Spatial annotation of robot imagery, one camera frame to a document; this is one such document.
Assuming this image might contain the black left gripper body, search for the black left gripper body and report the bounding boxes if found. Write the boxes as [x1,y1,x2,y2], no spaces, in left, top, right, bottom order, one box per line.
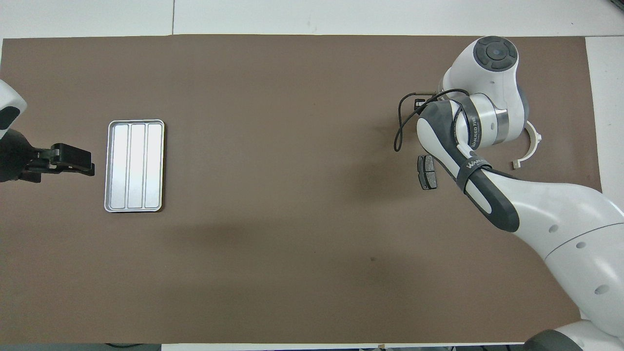
[19,143,74,183]

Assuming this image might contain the silver metal tray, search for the silver metal tray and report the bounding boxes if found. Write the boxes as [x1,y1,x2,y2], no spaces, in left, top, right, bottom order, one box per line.
[104,119,165,213]

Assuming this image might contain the rectangular dark brake pad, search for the rectangular dark brake pad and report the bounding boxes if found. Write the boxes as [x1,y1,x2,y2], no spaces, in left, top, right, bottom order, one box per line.
[417,155,438,191]

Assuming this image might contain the brown table mat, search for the brown table mat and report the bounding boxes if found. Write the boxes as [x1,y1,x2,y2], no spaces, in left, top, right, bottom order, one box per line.
[0,34,601,345]

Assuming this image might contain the white curved plastic bracket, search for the white curved plastic bracket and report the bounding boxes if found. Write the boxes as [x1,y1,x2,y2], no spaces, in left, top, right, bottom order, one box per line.
[510,121,543,170]

